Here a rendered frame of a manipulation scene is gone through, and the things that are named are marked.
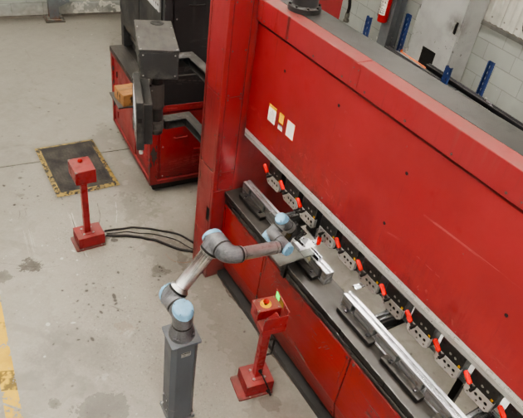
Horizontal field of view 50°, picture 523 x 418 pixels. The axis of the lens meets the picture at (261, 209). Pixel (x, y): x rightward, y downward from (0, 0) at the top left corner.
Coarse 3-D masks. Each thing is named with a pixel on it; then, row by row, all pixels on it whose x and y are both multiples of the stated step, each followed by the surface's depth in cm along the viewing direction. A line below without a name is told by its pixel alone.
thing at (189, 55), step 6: (180, 54) 397; (186, 54) 399; (192, 54) 400; (180, 60) 403; (186, 60) 399; (192, 60) 392; (198, 60) 394; (180, 66) 396; (192, 66) 398; (198, 66) 385; (204, 66) 386; (198, 72) 392; (204, 72) 379; (204, 78) 386
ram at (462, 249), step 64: (256, 64) 355; (256, 128) 374; (320, 128) 312; (384, 128) 268; (320, 192) 327; (384, 192) 279; (448, 192) 243; (384, 256) 291; (448, 256) 252; (512, 256) 223; (448, 320) 261; (512, 320) 230; (512, 384) 238
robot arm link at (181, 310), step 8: (176, 304) 305; (184, 304) 306; (192, 304) 307; (176, 312) 301; (184, 312) 302; (192, 312) 304; (176, 320) 304; (184, 320) 303; (192, 320) 308; (176, 328) 308; (184, 328) 307
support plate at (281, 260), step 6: (294, 240) 361; (294, 246) 356; (294, 252) 351; (306, 252) 353; (312, 252) 354; (276, 258) 345; (282, 258) 346; (288, 258) 346; (294, 258) 347; (300, 258) 348; (282, 264) 342
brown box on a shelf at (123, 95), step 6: (126, 84) 480; (120, 90) 468; (126, 90) 470; (132, 90) 471; (114, 96) 482; (120, 96) 468; (126, 96) 466; (132, 96) 469; (120, 102) 472; (126, 102) 469; (132, 102) 472; (120, 108) 468; (126, 108) 471
